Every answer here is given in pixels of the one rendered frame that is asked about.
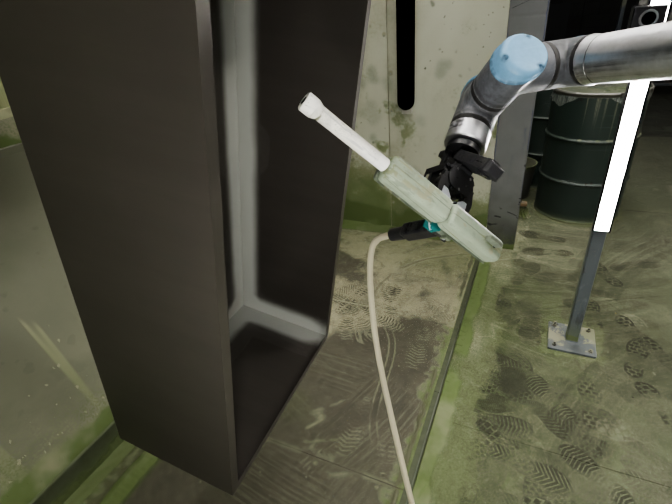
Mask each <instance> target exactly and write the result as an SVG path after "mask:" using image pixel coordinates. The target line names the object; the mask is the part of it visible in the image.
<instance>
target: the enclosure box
mask: <svg viewBox="0 0 672 504"><path fill-rule="evenodd" d="M370 8H371V0H0V78H1V81H2V84H3V87H4V90H5V93H6V96H7V99H8V102H9V105H10V108H11V111H12V114H13V117H14V120H15V123H16V126H17V129H18V132H19V135H20V138H21V141H22V144H23V147H24V150H25V153H26V156H27V159H28V162H29V165H30V168H31V171H32V174H33V177H34V180H35V183H36V186H37V189H38V192H39V195H40V198H41V201H42V204H43V207H44V210H45V213H46V217H47V220H48V223H49V226H50V229H51V232H52V235H53V238H54V241H55V244H56V247H57V250H58V253H59V256H60V259H61V262H62V265H63V268H64V271H65V274H66V277H67V280H68V283H69V286H70V289H71V292H72V295H73V298H74V301H75V304H76V307H77V310H78V313H79V316H80V319H81V322H82V325H83V328H84V331H85V334H86V337H87V340H88V343H89V346H90V349H91V352H92V355H93V358H94V361H95V364H96V367H97V370H98V373H99V376H100V379H101V382H102V385H103V388H104V391H105V394H106V397H107V400H108V403H109V406H110V409H111V412H112V415H113V418H114V421H115V424H116V427H117V430H118V433H119V436H120V438H121V439H123V440H125V441H127V442H129V443H131V444H133V445H134V446H136V447H138V448H140V449H142V450H144V451H146V452H148V453H150V454H152V455H154V456H156V457H158V458H160V459H162V460H164V461H166V462H168V463H170V464H172V465H174V466H175V467H177V468H179V469H181V470H183V471H185V472H187V473H189V474H191V475H193V476H195V477H197V478H199V479H201V480H203V481H205V482H207V483H209V484H211V485H213V486H215V487H216V488H218V489H220V490H222V491H224V492H226V493H228V494H230V495H232V496H233V495H234V493H235V492H236V490H237V488H238V487H239V485H240V483H241V482H242V480H243V478H244V476H245V475H246V473H247V471H248V470H249V468H250V466H251V465H252V463H253V461H254V460H255V458H256V456H257V455H258V453H259V451H260V450H261V448H262V446H263V445H264V443H265V441H266V440H267V438H268V436H269V434H270V433H271V431H272V429H273V428H274V426H275V424H276V423H277V421H278V419H279V418H280V416H281V414H282V413H283V411H284V409H285V408H286V406H287V404H288V403H289V401H290V399H291V398H292V396H293V394H294V392H295V391H296V389H297V387H298V386H299V384H300V382H301V381H302V379H303V377H304V376H305V374H306V372H307V371H308V369H309V367H310V366H311V364H312V362H313V361H314V359H315V357H316V356H317V354H318V352H319V351H320V349H321V347H322V345H323V344H324V342H325V340H326V339H327V337H328V332H329V324H330V316H331V309H332V301H333V293H334V286H335V278H336V270H337V262H338V255H339V247H340V239H341V232H342V224H343V216H344V208H345V201H346V193H347V185H348V178H349V170H350V162H351V154H352V148H351V147H349V146H348V145H347V144H345V143H344V142H343V141H342V140H340V139H339V138H338V137H337V136H335V135H334V134H333V133H331V132H330V131H329V130H328V129H326V128H325V127H324V126H323V125H321V124H320V123H319V122H318V121H316V120H315V119H312V118H308V117H307V116H306V115H304V114H303V113H302V112H301V111H299V110H298V106H299V104H300V102H301V101H302V99H303V98H304V97H305V95H306V94H307V93H310V92H311V93H312V94H313V95H315V96H316V97H317V98H318V99H320V100H321V102H322V104H323V106H324V107H325V108H326V109H328V110H329V111H330V112H331V113H333V114H334V115H335V116H336V117H337V118H339V119H340V120H341V121H342V122H344V123H345V124H346V125H347V126H349V127H350V128H351V129H352V130H353V131H355V124H356V116H357V108H358V100H359V93H360V85H361V77H362V70H363V62H364V54H365V46H366V39H367V31H368V23H369V16H370Z"/></svg>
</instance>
